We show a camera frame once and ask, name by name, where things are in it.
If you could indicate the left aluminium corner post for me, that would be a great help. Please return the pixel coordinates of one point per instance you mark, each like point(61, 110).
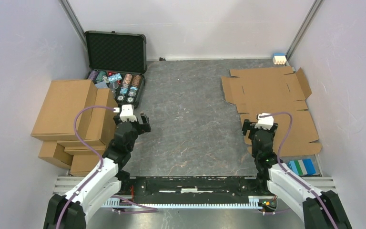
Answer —
point(74, 20)

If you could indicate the blue green white card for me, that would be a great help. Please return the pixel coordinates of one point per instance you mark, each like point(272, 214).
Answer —
point(302, 167)

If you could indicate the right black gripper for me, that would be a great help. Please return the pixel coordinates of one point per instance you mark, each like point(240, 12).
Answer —
point(249, 125)

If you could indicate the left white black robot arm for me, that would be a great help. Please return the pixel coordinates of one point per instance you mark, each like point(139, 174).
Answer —
point(75, 208)

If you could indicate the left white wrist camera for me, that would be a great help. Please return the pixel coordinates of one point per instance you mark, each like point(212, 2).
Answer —
point(125, 113)

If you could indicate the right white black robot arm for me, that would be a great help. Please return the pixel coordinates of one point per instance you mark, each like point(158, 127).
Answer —
point(316, 208)

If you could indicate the aluminium corner post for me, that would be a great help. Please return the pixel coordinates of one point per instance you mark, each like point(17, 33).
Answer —
point(74, 20)
point(304, 27)

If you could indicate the right aluminium corner post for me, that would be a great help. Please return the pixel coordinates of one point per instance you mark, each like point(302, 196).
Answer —
point(304, 27)

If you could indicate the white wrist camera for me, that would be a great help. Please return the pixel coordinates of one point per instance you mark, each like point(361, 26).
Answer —
point(265, 121)
point(125, 113)

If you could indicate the cardboard box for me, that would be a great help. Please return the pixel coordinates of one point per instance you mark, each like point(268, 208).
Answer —
point(103, 98)
point(75, 156)
point(63, 101)

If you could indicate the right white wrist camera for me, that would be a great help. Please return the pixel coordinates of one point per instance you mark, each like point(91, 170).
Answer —
point(265, 121)

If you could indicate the white blue block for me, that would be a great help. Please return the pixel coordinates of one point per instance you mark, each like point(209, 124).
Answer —
point(279, 59)

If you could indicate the black poker chip case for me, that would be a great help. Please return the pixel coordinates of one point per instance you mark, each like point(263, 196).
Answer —
point(119, 60)

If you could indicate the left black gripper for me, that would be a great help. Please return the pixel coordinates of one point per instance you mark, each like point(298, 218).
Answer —
point(146, 125)

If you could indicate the white toothed cable duct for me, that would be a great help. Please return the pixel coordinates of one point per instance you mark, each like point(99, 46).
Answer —
point(251, 204)

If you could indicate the stack of flat cardboard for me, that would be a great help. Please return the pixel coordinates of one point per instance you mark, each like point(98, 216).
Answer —
point(271, 90)

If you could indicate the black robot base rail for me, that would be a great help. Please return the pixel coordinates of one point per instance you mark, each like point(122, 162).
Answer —
point(193, 190)

